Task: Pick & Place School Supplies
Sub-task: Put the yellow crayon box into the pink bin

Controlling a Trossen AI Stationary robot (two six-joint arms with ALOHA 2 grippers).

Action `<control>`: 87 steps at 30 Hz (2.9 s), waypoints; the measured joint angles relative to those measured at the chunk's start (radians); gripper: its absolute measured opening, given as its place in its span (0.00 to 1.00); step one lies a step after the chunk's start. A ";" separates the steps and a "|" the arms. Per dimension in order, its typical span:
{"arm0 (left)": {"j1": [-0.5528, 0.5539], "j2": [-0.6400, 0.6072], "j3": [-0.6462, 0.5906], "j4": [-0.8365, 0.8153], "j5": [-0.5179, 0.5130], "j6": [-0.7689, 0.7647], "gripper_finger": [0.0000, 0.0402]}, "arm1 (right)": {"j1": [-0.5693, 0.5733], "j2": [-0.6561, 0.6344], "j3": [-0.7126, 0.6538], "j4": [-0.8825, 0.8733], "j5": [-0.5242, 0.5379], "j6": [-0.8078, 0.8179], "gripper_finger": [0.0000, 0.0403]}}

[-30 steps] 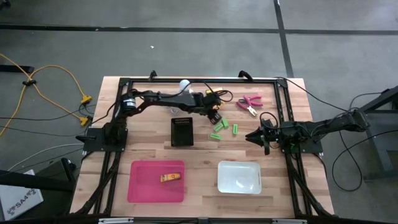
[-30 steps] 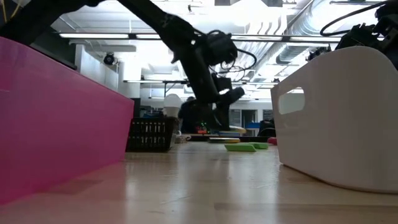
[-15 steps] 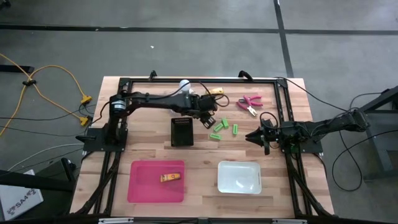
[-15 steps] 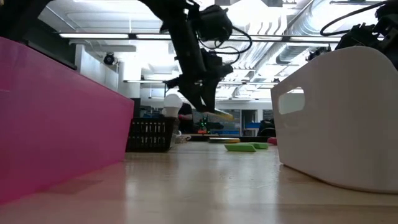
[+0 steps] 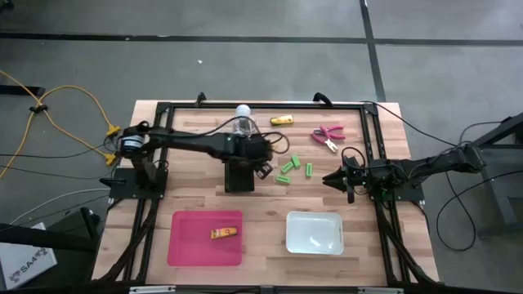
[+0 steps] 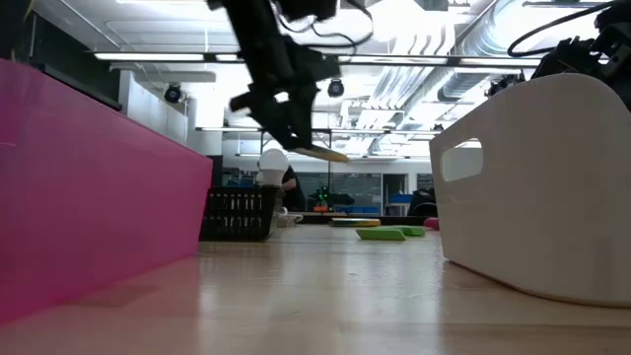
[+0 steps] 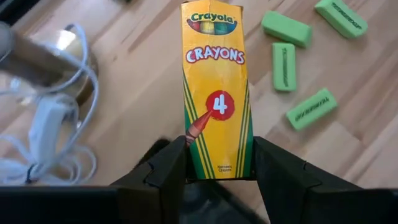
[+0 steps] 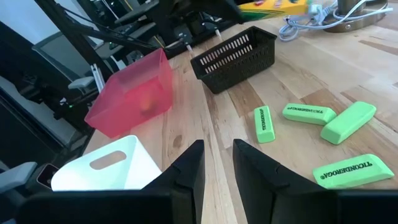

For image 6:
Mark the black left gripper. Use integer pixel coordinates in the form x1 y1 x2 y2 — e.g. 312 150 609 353
229 41 342 151

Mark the yellow crayon box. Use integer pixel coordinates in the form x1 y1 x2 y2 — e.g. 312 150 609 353
290 143 351 165
328 217 383 229

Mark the black slotted plastic basket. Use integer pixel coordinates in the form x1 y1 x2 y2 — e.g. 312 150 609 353
198 185 280 244

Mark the green eraser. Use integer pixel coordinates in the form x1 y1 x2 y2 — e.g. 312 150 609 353
355 227 408 243
391 224 427 238

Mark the white light bulb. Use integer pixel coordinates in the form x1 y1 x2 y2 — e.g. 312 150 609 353
257 148 291 188

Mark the person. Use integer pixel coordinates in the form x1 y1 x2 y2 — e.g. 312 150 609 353
280 165 308 213

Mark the distant black robot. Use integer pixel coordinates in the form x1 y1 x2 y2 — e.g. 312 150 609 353
308 184 356 214

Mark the overhead light bar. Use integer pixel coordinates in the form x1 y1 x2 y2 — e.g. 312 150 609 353
93 51 543 69

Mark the black office chair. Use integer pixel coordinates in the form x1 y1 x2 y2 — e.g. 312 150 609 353
406 188 438 218

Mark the pink plastic bin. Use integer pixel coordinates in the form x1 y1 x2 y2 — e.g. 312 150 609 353
0 57 214 327

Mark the white plastic bin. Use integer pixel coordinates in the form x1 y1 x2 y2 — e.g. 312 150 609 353
427 72 631 308

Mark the white lamp cable with switch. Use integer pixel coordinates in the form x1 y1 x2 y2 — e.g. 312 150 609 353
276 206 305 229

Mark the black table frame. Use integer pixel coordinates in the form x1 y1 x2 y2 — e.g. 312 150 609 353
295 210 438 227

